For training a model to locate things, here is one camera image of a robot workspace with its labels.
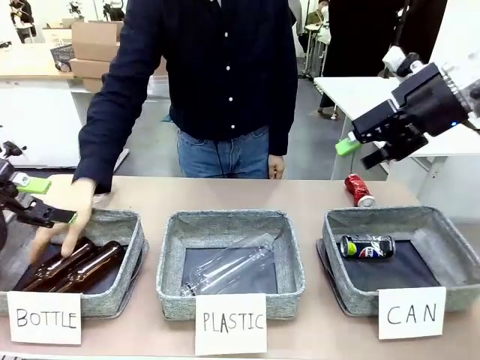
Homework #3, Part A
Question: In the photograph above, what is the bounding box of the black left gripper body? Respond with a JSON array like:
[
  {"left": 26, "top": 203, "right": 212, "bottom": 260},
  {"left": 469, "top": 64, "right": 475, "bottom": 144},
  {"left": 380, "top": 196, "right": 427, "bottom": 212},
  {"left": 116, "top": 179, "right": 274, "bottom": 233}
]
[{"left": 0, "top": 157, "right": 24, "bottom": 226}]

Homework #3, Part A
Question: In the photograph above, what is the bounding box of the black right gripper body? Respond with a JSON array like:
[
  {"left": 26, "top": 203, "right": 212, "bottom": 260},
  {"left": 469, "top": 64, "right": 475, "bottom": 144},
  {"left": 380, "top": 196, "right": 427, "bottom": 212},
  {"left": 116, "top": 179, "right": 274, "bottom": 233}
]
[{"left": 351, "top": 62, "right": 472, "bottom": 143}]

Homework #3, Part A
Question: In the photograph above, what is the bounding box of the brown glass bottle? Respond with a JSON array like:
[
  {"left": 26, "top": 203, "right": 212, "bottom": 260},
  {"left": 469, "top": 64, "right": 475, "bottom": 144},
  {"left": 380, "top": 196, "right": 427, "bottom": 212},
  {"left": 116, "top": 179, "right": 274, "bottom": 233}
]
[
  {"left": 48, "top": 240, "right": 127, "bottom": 294},
  {"left": 13, "top": 236, "right": 95, "bottom": 292}
]

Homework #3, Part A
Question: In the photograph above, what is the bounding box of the black Pepsi can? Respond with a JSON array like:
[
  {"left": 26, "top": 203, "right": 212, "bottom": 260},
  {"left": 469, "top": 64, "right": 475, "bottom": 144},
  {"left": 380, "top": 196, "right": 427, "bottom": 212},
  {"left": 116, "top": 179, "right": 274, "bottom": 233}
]
[{"left": 340, "top": 234, "right": 397, "bottom": 260}]

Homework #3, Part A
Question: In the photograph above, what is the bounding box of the clear plastic bottle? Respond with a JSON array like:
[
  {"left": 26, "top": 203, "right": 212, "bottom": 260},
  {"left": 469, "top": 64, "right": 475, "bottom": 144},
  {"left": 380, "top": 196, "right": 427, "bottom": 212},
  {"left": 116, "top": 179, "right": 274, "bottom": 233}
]
[{"left": 179, "top": 232, "right": 278, "bottom": 298}]

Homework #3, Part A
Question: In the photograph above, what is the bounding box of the person's right forearm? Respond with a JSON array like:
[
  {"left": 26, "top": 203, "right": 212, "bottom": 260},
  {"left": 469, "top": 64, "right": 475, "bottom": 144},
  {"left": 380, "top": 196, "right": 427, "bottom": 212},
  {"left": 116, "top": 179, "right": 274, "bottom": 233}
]
[{"left": 73, "top": 93, "right": 151, "bottom": 196}]

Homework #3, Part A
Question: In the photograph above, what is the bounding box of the person's left forearm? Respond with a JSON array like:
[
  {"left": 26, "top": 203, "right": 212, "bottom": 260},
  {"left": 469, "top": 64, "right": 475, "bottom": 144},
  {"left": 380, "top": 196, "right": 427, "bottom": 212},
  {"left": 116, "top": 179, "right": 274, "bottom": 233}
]
[{"left": 268, "top": 85, "right": 298, "bottom": 157}]

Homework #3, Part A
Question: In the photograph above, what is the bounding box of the crushed red can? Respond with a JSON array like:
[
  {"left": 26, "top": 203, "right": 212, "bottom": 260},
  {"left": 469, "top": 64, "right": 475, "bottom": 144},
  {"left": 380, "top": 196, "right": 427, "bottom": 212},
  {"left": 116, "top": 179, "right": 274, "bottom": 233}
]
[{"left": 344, "top": 173, "right": 377, "bottom": 209}]

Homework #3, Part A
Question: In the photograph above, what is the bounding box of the grey basket labelled bottle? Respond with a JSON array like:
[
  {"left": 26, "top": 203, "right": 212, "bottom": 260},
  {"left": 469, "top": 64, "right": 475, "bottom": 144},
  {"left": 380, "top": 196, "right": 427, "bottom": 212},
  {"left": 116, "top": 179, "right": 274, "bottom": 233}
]
[{"left": 0, "top": 208, "right": 149, "bottom": 319}]

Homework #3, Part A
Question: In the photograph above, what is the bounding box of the grey basket labelled can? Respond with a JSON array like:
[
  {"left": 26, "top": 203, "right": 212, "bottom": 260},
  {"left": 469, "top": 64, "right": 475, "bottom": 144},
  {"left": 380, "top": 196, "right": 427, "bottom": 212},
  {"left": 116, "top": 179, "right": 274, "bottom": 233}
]
[{"left": 316, "top": 205, "right": 480, "bottom": 318}]

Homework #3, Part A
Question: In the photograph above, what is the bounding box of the grey basket labelled plastic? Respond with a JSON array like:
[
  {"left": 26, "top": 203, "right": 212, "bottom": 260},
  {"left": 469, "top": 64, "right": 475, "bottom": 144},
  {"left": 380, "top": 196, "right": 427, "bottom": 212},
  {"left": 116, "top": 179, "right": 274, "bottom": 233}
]
[{"left": 156, "top": 209, "right": 307, "bottom": 320}]

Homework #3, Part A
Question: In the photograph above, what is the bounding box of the paper label reading can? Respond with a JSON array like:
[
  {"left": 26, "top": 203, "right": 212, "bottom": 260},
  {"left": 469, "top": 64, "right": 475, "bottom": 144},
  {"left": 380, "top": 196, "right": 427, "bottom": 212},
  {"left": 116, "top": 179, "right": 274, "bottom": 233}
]
[{"left": 377, "top": 286, "right": 447, "bottom": 341}]

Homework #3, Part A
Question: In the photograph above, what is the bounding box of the person's right hand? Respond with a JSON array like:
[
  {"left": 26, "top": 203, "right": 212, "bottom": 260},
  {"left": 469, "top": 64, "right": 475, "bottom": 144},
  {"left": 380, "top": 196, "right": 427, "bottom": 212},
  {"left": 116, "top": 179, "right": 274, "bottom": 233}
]
[{"left": 28, "top": 175, "right": 98, "bottom": 263}]

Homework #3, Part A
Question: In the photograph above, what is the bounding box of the person's left hand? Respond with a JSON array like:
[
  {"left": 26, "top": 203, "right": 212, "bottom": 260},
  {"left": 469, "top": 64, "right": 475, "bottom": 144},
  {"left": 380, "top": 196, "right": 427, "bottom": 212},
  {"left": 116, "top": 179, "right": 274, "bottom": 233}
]
[{"left": 268, "top": 154, "right": 286, "bottom": 180}]

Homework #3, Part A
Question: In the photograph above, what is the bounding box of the white side table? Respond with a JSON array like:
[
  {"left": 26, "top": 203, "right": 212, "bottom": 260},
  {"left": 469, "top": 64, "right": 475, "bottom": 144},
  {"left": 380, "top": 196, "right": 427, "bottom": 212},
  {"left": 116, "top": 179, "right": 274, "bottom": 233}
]
[{"left": 313, "top": 76, "right": 480, "bottom": 181}]

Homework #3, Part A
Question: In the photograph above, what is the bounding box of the white cabinet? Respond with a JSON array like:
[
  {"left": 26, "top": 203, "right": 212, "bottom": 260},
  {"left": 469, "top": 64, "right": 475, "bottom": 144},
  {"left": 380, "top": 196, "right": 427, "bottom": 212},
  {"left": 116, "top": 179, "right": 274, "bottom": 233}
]
[{"left": 415, "top": 153, "right": 480, "bottom": 226}]

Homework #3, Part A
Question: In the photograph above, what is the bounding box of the bystander in black clothes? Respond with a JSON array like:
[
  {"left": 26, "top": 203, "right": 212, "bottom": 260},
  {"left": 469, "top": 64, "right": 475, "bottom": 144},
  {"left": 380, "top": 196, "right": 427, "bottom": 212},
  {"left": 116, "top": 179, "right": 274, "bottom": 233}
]
[{"left": 397, "top": 0, "right": 449, "bottom": 65}]

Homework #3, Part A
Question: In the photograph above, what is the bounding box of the bystander in black coat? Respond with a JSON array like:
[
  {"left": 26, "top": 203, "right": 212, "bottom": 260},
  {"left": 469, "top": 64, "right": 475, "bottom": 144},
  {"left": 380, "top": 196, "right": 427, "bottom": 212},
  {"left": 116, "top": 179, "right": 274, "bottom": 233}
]
[{"left": 318, "top": 0, "right": 402, "bottom": 121}]

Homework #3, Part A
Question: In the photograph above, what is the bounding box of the paper label reading bottle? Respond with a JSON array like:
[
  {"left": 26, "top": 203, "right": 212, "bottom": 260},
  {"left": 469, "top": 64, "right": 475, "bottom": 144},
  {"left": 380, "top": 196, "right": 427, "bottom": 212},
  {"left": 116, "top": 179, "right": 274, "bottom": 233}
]
[{"left": 6, "top": 291, "right": 83, "bottom": 346}]

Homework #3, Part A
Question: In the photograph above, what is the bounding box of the white chair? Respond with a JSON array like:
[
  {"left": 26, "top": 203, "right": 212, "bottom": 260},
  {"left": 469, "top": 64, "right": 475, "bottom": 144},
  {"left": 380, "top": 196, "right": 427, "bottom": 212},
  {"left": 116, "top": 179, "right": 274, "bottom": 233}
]
[{"left": 303, "top": 10, "right": 331, "bottom": 80}]

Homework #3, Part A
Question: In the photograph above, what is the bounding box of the light wooden top table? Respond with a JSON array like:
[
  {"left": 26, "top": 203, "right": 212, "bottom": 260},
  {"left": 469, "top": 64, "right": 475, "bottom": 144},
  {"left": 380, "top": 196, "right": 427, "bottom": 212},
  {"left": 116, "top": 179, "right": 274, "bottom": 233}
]
[{"left": 0, "top": 43, "right": 95, "bottom": 170}]

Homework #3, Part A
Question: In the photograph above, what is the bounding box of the flat cardboard box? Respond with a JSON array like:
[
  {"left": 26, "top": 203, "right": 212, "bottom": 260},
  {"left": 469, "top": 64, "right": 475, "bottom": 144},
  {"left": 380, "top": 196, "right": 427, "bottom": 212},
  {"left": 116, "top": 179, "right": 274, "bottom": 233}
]
[{"left": 69, "top": 58, "right": 113, "bottom": 80}]

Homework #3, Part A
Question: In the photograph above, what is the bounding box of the black plastic crate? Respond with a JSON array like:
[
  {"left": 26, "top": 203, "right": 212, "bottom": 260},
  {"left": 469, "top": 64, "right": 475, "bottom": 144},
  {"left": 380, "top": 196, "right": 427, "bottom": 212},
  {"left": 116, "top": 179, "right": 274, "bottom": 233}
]
[{"left": 49, "top": 43, "right": 74, "bottom": 72}]

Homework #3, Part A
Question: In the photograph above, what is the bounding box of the person in dark shirt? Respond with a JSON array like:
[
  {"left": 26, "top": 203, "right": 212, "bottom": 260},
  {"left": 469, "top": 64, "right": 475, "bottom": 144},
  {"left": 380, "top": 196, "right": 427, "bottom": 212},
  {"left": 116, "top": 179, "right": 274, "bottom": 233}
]
[{"left": 76, "top": 0, "right": 299, "bottom": 179}]

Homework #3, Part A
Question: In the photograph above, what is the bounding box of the white storage box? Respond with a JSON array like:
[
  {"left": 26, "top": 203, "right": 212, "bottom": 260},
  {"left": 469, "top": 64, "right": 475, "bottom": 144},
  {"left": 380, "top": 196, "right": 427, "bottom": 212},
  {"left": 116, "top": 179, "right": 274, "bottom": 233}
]
[{"left": 42, "top": 27, "right": 73, "bottom": 46}]

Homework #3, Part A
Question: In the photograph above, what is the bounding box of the large cardboard box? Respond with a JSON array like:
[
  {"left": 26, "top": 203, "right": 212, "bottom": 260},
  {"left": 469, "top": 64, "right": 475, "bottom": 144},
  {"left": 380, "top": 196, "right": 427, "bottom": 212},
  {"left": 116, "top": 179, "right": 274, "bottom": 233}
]
[{"left": 70, "top": 20, "right": 125, "bottom": 63}]

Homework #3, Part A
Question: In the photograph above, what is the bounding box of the seated person in background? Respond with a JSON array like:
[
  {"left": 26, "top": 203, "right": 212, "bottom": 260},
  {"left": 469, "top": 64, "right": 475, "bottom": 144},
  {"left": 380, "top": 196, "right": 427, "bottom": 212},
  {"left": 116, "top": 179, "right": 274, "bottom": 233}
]
[{"left": 9, "top": 0, "right": 37, "bottom": 37}]

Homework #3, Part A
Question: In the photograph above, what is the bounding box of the paper label reading plastic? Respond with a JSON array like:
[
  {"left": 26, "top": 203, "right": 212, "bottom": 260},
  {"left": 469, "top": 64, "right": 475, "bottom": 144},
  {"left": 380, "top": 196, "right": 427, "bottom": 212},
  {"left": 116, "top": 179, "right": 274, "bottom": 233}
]
[{"left": 193, "top": 293, "right": 268, "bottom": 356}]

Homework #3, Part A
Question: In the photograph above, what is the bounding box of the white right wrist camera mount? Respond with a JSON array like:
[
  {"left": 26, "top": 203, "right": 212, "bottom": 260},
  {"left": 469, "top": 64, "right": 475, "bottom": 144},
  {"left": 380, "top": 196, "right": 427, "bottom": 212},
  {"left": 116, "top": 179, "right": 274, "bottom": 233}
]
[{"left": 381, "top": 45, "right": 425, "bottom": 82}]

